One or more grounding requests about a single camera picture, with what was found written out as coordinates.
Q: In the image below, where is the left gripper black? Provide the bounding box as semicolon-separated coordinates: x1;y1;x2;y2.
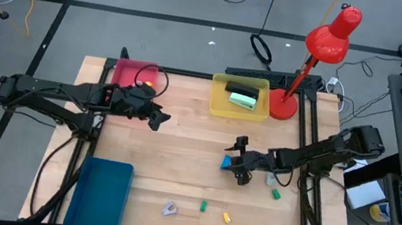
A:
105;79;175;133

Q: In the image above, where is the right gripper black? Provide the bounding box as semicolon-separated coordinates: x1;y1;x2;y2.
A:
220;133;284;192

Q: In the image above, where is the blue tape roll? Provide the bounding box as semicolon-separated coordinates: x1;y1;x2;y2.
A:
220;154;234;173

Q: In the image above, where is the light green stapler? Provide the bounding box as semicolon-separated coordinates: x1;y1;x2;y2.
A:
227;92;258;112

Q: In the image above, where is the black stapler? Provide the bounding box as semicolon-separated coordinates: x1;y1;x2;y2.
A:
224;80;261;101

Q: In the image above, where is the purple staple remover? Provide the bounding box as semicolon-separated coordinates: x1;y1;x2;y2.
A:
161;200;179;218

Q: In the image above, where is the pink plastic bin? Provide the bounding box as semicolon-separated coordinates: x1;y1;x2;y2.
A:
106;56;161;122

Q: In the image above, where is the yellow plastic bin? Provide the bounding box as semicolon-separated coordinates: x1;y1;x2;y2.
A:
206;70;275;125

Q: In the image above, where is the blue plastic bin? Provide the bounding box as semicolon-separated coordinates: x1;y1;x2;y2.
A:
62;153;136;225

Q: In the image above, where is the white power adapter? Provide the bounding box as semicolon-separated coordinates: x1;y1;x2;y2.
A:
323;76;349;113

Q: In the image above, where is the white box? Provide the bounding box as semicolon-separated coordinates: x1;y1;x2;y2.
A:
343;176;389;215

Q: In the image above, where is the yellow blue round object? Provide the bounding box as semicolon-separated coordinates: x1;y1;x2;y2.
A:
367;200;393;224

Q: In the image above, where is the red desk lamp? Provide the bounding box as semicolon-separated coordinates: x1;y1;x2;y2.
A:
265;0;364;131

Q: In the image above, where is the black aluminium frame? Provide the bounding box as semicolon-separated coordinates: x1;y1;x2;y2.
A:
18;36;380;225

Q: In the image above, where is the black cable coil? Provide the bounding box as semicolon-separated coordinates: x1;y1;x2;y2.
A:
246;33;277;71

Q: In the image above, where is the yellow hanging cord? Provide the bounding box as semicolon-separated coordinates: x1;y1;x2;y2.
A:
303;0;342;69

